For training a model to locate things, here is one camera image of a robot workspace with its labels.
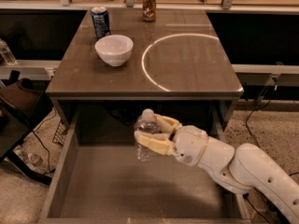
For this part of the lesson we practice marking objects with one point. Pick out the white ceramic bowl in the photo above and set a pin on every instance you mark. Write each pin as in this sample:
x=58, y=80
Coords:
x=114, y=50

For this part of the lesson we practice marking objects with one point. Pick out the clear plastic water bottle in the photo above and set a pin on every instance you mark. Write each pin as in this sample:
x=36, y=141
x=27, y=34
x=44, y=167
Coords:
x=146, y=123

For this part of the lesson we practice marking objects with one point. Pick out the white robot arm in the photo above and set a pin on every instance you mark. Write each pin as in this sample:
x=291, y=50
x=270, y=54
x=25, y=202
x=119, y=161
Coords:
x=236, y=169

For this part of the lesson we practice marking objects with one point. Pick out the brown gold soda can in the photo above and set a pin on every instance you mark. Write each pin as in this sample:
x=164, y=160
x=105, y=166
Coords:
x=149, y=10

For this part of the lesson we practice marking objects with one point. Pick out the open grey drawer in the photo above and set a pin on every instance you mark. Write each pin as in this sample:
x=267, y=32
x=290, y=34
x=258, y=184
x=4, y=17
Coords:
x=99, y=180

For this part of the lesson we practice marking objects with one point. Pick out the blue soda can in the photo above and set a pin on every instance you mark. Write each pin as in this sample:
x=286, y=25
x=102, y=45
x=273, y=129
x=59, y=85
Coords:
x=100, y=19

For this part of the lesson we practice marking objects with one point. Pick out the wire mesh basket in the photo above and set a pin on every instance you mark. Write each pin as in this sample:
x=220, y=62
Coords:
x=60, y=134

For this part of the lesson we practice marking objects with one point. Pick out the water bottle on left shelf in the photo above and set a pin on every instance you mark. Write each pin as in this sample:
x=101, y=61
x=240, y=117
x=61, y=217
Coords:
x=6, y=53

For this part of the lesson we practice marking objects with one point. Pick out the water bottle on floor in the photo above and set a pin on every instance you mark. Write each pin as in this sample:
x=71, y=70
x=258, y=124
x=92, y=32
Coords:
x=34, y=161

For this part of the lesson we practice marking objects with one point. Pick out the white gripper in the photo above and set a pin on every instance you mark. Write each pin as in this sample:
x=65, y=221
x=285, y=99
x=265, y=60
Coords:
x=190, y=144

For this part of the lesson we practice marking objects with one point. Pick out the dark brown chair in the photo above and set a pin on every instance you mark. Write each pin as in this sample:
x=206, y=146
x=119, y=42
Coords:
x=23, y=108

